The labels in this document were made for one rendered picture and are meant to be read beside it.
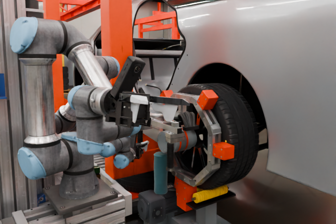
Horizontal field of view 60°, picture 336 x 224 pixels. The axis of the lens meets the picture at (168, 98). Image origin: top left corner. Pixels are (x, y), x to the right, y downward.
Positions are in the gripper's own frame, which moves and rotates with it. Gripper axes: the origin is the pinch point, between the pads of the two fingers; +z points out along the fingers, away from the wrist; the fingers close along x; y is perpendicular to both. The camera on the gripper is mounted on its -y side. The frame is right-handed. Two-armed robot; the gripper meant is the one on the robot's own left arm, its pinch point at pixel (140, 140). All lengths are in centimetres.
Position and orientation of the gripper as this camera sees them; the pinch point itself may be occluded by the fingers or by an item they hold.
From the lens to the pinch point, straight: 184.5
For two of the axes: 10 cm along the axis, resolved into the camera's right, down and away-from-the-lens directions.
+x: 9.8, 0.2, -2.0
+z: 2.0, -1.2, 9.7
